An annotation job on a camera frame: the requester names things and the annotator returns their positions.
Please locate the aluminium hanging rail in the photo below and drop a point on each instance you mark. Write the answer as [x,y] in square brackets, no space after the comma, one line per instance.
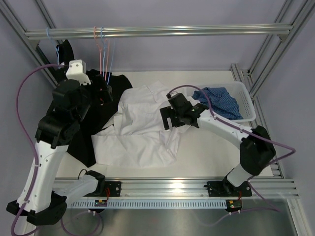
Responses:
[124,32]

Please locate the blue plaid shirt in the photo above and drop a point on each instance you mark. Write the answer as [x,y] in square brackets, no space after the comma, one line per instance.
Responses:
[222,103]

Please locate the right aluminium frame post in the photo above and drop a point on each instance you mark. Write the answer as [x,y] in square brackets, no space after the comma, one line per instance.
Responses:
[270,54]

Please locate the aluminium frame post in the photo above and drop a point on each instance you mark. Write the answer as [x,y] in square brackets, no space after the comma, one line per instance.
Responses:
[270,54]
[32,47]

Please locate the white plastic basket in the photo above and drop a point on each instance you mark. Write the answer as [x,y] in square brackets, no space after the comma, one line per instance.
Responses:
[236,89]

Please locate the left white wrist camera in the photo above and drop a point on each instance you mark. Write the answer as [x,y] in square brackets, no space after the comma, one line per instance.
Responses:
[77,71]

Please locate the pink wire hanger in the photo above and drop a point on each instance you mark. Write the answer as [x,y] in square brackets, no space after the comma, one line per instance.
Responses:
[100,48]

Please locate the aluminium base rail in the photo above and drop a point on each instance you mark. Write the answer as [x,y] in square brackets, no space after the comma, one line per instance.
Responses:
[269,188]

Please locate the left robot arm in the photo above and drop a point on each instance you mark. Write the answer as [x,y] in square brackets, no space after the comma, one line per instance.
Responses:
[39,203]

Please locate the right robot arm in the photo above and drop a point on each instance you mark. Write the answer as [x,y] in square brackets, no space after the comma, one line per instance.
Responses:
[256,150]

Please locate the white and black shirt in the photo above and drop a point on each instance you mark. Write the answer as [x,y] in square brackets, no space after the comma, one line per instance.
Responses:
[134,137]

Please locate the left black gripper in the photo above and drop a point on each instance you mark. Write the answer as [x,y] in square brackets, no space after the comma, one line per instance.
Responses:
[105,90]

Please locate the white slotted cable duct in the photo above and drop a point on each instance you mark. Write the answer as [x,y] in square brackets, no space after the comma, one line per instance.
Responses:
[149,204]

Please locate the left aluminium frame post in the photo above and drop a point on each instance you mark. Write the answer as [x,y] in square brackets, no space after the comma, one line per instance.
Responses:
[32,47]

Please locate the blue wire hanger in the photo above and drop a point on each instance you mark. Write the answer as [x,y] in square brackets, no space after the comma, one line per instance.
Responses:
[56,47]
[108,54]

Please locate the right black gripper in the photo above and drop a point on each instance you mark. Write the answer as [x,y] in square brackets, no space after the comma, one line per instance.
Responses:
[167,112]

